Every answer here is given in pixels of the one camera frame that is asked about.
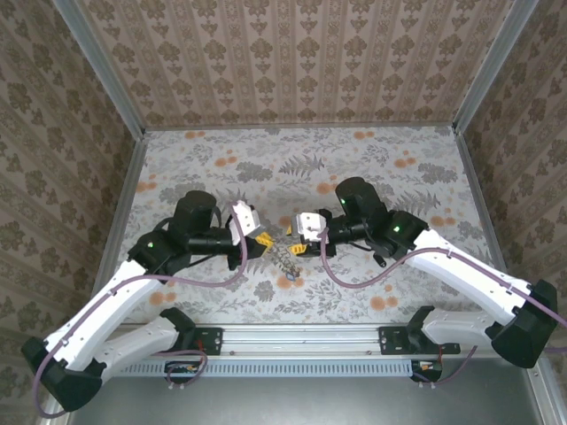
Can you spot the floral patterned tablecloth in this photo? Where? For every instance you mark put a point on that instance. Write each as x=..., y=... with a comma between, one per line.
x=221, y=146

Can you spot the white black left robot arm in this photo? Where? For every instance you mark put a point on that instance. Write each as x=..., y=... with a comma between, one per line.
x=111, y=305

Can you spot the aluminium table side rail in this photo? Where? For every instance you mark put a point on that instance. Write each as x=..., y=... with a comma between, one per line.
x=482, y=208
x=120, y=212

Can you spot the aluminium frame corner post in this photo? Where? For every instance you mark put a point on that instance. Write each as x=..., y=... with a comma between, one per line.
x=489, y=66
x=105, y=66

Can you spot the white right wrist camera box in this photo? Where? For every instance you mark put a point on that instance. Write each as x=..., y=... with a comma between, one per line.
x=312, y=226

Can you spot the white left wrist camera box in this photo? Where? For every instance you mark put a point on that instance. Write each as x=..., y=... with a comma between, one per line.
x=246, y=219

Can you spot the blue headed key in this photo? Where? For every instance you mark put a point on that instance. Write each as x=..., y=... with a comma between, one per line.
x=290, y=277

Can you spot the grey metal shelf plate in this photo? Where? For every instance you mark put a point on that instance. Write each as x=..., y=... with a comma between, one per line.
x=288, y=403

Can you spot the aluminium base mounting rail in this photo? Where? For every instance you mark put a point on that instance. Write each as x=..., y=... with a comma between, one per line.
x=301, y=338

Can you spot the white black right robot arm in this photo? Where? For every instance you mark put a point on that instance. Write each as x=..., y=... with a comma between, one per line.
x=478, y=274

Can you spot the aluminium table back rail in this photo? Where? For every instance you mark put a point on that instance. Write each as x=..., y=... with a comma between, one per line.
x=301, y=127

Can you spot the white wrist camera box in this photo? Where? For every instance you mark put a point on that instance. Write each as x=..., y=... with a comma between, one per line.
x=312, y=226
x=246, y=219

